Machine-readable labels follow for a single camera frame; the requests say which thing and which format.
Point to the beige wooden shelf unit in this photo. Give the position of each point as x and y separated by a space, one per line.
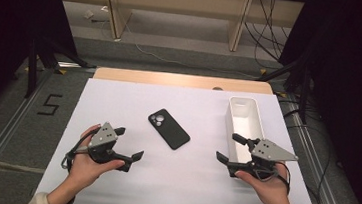
117 9

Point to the person's right hand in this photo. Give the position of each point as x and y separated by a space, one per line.
270 192

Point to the white plastic bin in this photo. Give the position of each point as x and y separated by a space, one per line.
244 121

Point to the white plug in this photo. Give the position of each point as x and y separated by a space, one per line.
88 14

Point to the white table board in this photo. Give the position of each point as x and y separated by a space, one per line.
161 180

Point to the person's left hand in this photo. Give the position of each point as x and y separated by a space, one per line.
87 170

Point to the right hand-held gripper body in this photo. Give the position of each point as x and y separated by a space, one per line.
269 150

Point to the grey round table grommet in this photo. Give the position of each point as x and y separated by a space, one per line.
217 88

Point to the black smartphone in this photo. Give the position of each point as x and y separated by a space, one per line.
169 131

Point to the yellow tape piece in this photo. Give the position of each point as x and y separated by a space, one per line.
60 71
282 94
263 71

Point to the black metal stand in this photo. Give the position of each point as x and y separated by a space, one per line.
32 67
304 94

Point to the aluminium floor rail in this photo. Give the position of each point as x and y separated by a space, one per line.
317 162
1 138

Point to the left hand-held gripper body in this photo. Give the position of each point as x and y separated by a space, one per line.
103 136

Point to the black curtain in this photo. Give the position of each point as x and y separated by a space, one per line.
355 82
8 31

